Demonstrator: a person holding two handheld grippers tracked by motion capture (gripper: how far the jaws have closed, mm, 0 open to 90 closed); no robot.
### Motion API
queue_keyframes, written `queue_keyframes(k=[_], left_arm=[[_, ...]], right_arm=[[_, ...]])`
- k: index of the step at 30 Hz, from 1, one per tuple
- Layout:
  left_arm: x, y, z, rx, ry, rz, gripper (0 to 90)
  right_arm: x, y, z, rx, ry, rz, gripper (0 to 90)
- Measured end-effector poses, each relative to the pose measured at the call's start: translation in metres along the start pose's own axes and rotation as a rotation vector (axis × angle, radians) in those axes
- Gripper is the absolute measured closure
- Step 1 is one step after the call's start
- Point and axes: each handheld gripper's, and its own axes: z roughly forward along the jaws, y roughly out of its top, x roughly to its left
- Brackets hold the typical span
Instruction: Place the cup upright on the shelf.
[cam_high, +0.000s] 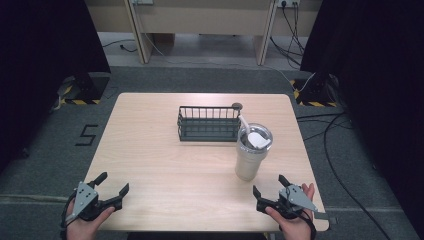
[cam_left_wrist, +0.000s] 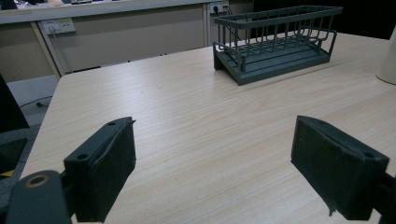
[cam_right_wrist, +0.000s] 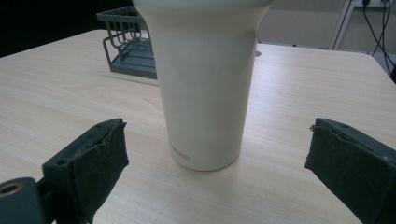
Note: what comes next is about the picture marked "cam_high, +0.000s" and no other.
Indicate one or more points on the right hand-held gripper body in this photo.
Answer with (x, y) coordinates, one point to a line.
(294, 198)

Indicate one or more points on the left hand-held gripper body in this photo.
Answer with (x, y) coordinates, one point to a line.
(83, 197)

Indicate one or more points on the person's right hand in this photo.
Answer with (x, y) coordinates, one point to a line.
(295, 226)

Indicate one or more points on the white straw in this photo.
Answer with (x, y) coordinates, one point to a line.
(244, 122)

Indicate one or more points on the silver tumbler cup with lid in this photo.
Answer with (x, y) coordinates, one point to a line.
(250, 156)

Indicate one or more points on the person's left hand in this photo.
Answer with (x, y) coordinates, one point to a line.
(83, 228)

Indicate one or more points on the dark round table cap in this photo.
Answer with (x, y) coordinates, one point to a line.
(237, 106)

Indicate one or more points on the black stand base striped tape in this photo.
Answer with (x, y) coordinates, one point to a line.
(315, 93)
(85, 90)

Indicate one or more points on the black curtain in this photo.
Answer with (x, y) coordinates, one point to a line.
(376, 83)
(43, 66)

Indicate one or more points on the white power strip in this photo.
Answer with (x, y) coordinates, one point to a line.
(143, 1)
(288, 2)

